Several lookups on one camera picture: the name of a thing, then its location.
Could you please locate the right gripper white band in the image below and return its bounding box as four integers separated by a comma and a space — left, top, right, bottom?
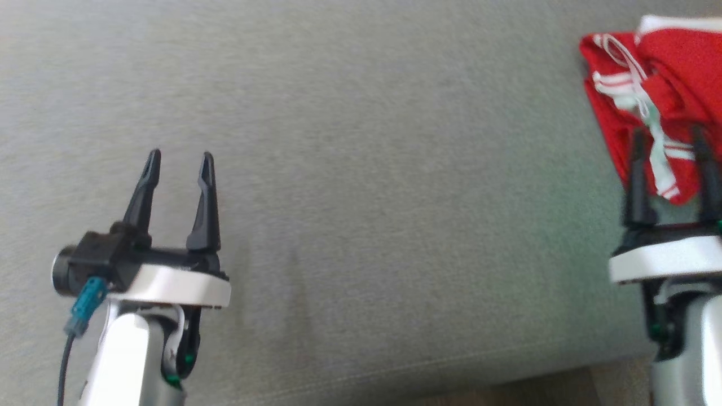
608, 125, 722, 361

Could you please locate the red Bulls 23 jersey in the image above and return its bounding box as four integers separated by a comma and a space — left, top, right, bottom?
580, 31, 722, 205

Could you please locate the grey fabric sofa seat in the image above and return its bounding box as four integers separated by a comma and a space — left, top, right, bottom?
0, 0, 722, 406

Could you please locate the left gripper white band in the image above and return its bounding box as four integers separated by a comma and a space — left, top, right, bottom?
107, 149, 232, 390

